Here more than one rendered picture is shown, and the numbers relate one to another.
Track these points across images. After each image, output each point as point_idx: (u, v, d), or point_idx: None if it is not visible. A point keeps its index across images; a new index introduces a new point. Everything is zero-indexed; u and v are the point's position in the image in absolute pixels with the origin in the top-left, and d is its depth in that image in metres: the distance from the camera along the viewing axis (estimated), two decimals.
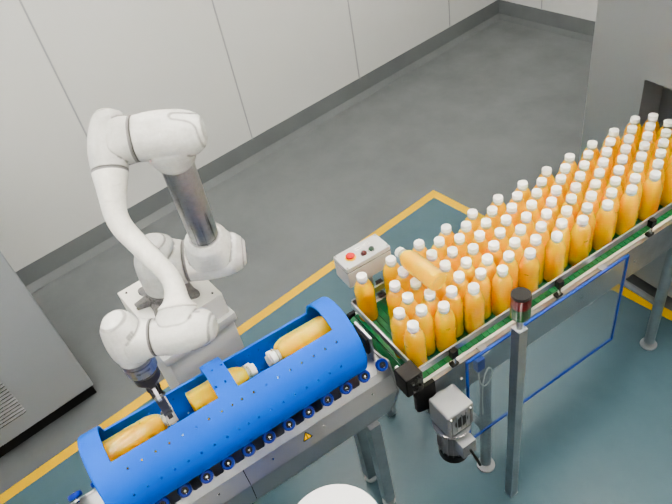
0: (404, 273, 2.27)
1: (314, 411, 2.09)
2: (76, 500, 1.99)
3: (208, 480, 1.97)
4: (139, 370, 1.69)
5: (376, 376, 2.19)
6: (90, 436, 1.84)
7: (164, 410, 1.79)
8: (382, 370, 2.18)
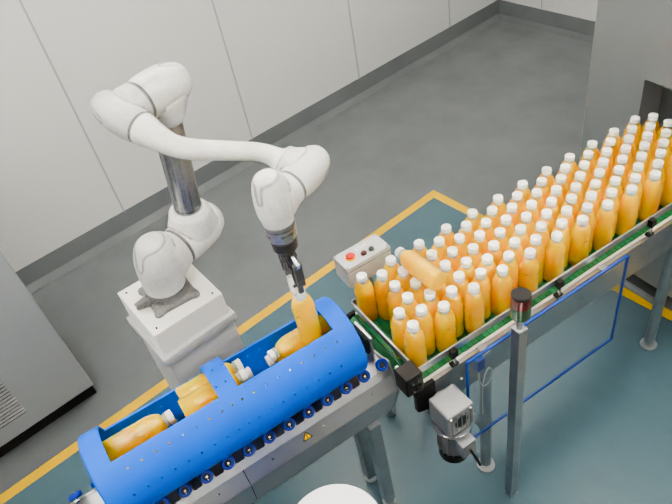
0: (404, 273, 2.27)
1: (314, 411, 2.09)
2: (76, 500, 1.99)
3: (208, 480, 1.97)
4: (284, 232, 1.72)
5: (376, 376, 2.19)
6: (90, 436, 1.84)
7: (299, 281, 1.82)
8: (382, 370, 2.18)
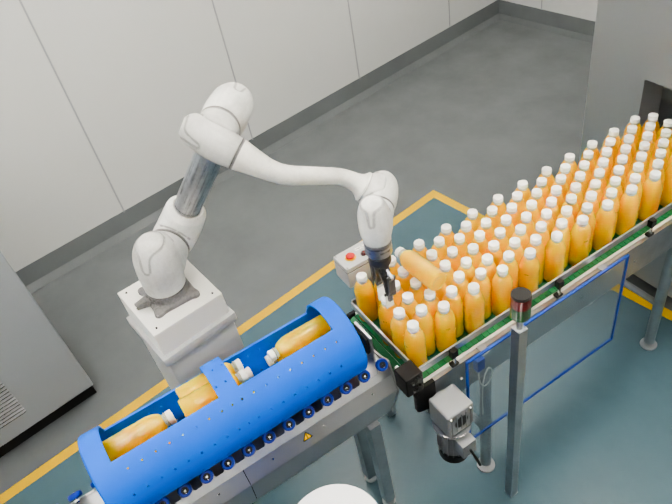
0: (404, 273, 2.27)
1: (314, 411, 2.09)
2: (76, 500, 1.99)
3: (208, 480, 1.97)
4: (383, 249, 1.99)
5: (376, 376, 2.19)
6: (90, 436, 1.84)
7: (391, 290, 2.10)
8: (382, 370, 2.18)
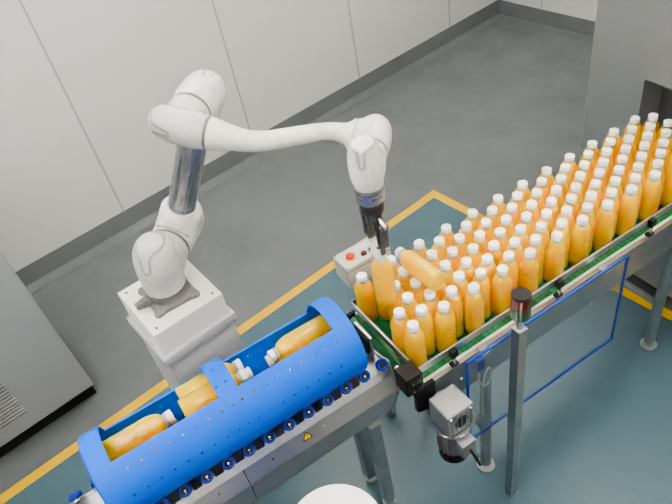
0: (404, 273, 2.27)
1: (314, 411, 2.09)
2: (76, 500, 1.99)
3: (208, 480, 1.97)
4: (375, 195, 1.84)
5: (376, 376, 2.19)
6: (90, 436, 1.84)
7: (384, 242, 1.95)
8: (382, 370, 2.18)
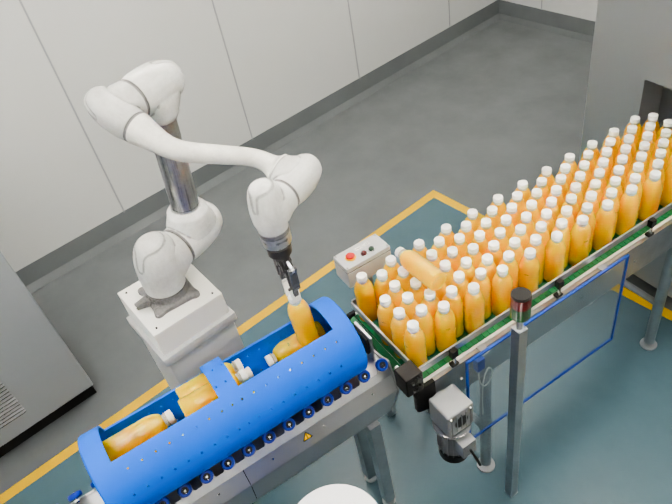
0: (404, 273, 2.27)
1: (314, 411, 2.09)
2: (76, 500, 1.99)
3: (208, 480, 1.97)
4: (279, 239, 1.79)
5: (376, 376, 2.19)
6: (90, 436, 1.84)
7: (294, 284, 1.90)
8: (382, 370, 2.18)
